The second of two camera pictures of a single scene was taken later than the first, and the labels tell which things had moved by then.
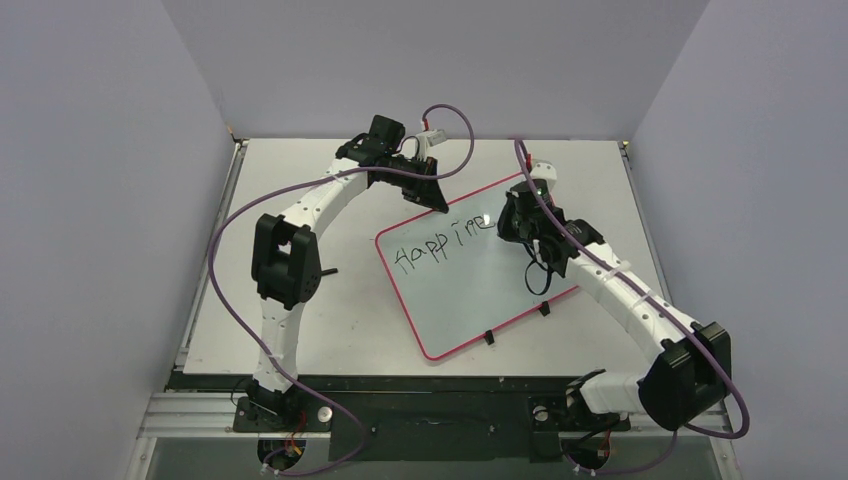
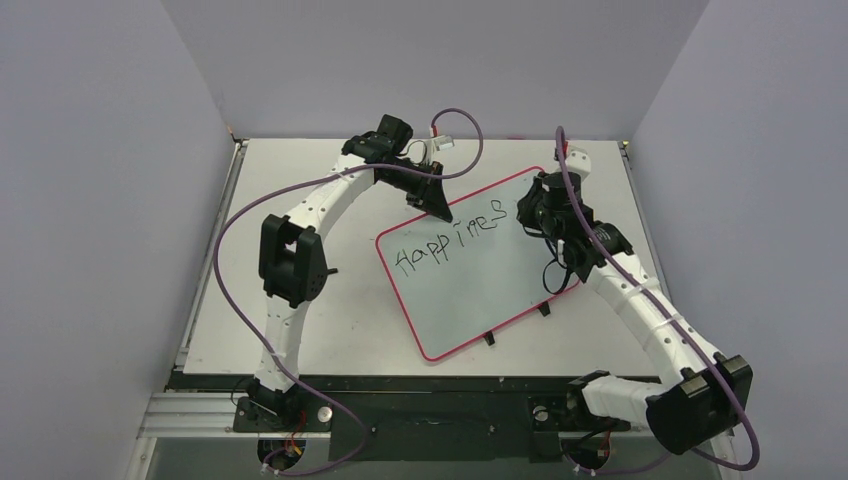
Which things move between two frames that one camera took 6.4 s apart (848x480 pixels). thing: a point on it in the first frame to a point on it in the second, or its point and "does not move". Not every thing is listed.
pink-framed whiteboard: [456, 277] does not move
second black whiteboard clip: [544, 309] does not move
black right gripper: [515, 221] to [534, 211]
